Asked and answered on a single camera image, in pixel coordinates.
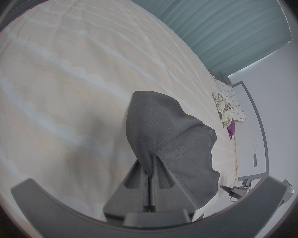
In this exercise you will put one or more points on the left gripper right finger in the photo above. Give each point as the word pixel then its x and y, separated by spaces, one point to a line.
pixel 175 202

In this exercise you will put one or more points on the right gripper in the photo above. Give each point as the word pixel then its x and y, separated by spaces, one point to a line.
pixel 238 192

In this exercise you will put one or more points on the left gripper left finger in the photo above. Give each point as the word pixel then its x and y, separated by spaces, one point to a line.
pixel 125 202

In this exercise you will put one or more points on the black T-shirt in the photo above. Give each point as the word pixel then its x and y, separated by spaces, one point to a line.
pixel 168 137

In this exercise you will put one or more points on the bed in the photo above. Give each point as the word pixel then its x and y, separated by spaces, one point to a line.
pixel 77 83

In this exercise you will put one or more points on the purple garment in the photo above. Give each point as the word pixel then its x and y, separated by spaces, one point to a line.
pixel 231 129

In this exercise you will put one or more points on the white printed garment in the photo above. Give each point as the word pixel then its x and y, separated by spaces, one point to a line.
pixel 223 108

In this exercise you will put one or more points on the white printed pillow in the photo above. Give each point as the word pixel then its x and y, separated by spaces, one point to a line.
pixel 234 103

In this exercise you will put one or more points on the grey bedside table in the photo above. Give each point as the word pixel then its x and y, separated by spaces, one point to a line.
pixel 222 76

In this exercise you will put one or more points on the black chest of drawers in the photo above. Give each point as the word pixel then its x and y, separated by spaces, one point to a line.
pixel 32 0

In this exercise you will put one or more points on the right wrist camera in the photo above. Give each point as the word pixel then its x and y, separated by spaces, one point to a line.
pixel 246 183

